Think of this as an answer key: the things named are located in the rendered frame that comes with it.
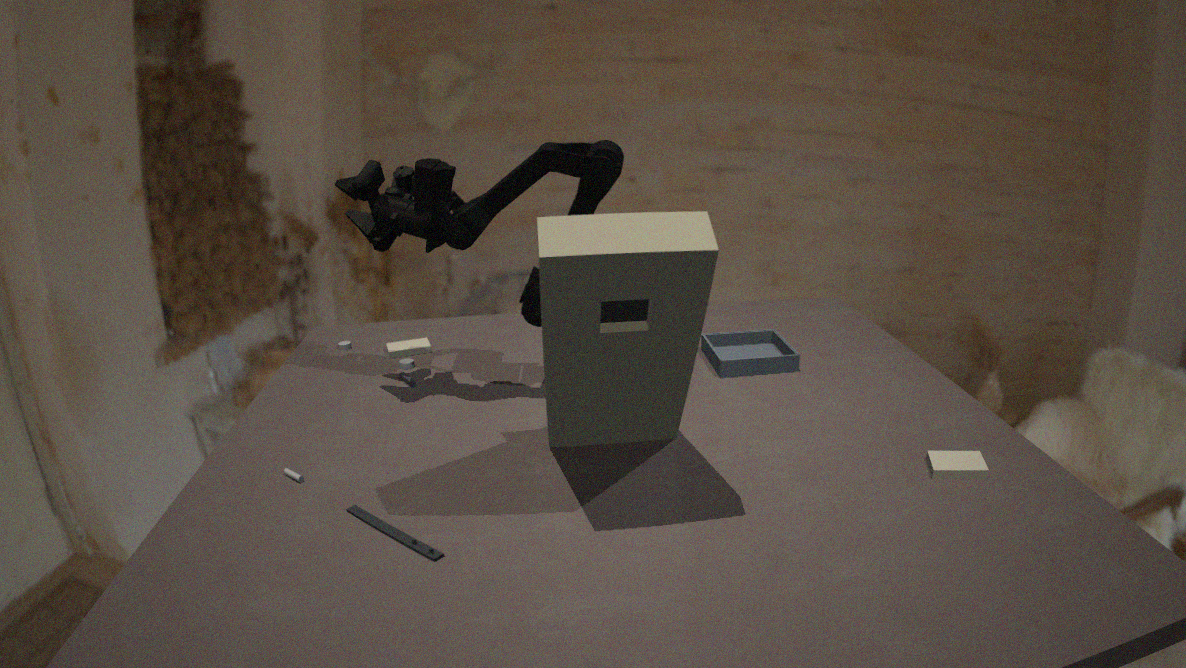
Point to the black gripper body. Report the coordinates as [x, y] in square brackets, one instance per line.
[387, 210]

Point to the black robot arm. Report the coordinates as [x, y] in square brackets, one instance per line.
[598, 165]

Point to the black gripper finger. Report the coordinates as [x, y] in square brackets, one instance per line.
[363, 221]
[345, 184]

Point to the beige flat block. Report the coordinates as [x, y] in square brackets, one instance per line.
[408, 348]
[956, 465]

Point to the dark grey service panel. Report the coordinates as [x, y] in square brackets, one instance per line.
[623, 301]

